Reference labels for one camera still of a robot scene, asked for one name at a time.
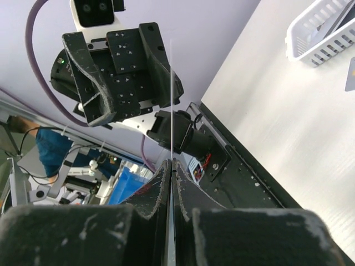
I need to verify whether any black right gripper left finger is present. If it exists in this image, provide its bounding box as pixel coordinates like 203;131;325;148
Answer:
1;160;172;265

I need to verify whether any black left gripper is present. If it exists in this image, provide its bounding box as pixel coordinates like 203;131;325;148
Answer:
50;22;184;127

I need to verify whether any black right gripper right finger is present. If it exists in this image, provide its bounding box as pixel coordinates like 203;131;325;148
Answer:
171;160;347;265

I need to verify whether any silver card black stripe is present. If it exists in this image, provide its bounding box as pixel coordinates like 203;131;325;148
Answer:
167;38;176;266

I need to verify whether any silver VIP card on table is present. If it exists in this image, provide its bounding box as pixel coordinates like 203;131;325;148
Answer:
344;57;355;91

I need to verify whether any silver VIP card in basket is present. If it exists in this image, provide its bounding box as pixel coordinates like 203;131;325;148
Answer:
324;1;354;38

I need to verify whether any blue plastic bin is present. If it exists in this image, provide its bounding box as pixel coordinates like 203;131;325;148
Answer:
107;167;153;205

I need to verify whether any person in blue shirt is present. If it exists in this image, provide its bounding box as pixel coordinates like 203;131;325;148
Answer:
9;116;118;182

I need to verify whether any white plastic basket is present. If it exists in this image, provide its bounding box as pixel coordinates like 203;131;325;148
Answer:
285;1;354;67

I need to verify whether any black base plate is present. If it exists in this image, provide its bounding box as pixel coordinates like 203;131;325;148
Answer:
188;101;355;266

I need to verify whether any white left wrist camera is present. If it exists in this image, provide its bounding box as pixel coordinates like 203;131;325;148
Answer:
69;0;125;43

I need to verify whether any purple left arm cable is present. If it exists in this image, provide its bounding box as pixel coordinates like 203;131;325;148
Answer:
0;0;156;172

